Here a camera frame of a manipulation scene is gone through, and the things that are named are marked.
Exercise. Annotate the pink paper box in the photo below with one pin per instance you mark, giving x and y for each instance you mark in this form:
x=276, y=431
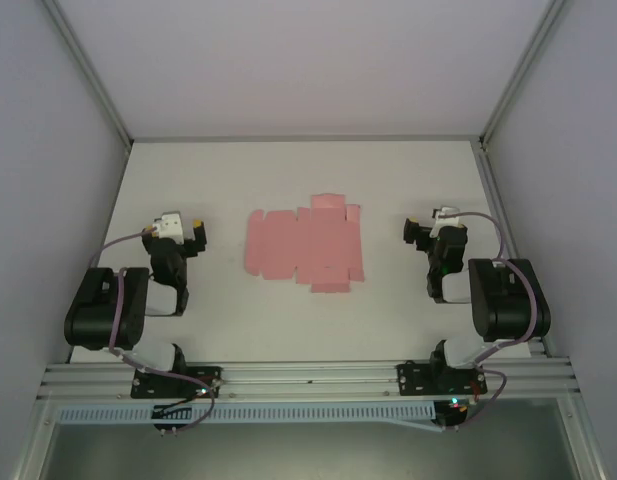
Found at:
x=328, y=235

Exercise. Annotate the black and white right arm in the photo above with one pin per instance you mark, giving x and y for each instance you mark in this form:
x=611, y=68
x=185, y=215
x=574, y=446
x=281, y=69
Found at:
x=503, y=300

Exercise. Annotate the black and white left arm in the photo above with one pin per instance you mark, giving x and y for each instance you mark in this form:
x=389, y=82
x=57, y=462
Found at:
x=93, y=305

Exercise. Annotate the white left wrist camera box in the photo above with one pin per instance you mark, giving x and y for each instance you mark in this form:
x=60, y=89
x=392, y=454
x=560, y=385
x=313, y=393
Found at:
x=169, y=226

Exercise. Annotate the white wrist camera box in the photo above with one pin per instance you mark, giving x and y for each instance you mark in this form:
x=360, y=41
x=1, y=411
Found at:
x=169, y=226
x=444, y=215

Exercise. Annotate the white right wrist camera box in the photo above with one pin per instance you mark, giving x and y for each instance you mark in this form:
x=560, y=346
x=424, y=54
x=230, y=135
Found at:
x=444, y=215

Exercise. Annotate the aluminium frame crossbar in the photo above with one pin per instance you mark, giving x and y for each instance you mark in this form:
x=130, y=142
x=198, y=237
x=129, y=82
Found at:
x=308, y=138

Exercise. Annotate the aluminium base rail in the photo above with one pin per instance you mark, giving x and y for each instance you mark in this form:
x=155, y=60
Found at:
x=308, y=375

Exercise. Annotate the aluminium frame post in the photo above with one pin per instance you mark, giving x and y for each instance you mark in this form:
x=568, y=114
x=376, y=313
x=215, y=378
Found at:
x=528, y=65
x=86, y=65

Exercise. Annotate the grey metal lower frame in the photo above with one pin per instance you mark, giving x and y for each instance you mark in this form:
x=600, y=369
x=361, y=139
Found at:
x=585, y=440

